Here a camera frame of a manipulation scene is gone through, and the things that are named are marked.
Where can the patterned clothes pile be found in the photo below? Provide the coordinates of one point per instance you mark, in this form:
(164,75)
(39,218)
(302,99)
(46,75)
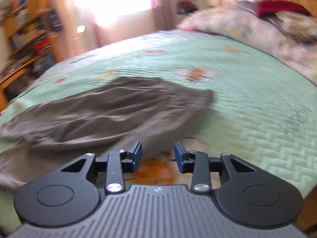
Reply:
(247,5)

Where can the dark hanging organizer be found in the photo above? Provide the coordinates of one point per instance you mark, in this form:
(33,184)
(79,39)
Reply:
(53,21)

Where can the green bee quilt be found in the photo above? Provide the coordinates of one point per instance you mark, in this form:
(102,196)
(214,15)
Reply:
(247,104)

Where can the blue bag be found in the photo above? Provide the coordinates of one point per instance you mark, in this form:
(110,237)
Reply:
(44,62)

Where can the grey pants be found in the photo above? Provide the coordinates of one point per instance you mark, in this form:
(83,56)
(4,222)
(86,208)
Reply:
(111,109)

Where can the wooden bookshelf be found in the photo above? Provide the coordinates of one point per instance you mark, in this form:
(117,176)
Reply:
(55,49)

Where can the pink curtain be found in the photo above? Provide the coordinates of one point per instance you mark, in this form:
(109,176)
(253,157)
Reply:
(64,17)
(166,5)

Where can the floral pillow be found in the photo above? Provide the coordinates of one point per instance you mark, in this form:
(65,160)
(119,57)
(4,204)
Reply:
(223,22)

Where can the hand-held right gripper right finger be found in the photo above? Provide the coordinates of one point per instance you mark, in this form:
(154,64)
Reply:
(179,157)

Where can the dark red garment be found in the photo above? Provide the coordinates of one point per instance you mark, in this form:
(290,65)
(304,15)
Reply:
(279,7)

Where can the white patterned garment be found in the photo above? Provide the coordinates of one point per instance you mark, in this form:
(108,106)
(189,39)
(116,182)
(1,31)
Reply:
(297,21)

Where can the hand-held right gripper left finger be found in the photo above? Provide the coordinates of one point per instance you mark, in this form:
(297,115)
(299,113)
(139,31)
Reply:
(137,156)

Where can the red box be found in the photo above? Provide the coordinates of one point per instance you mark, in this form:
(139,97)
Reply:
(43,45)

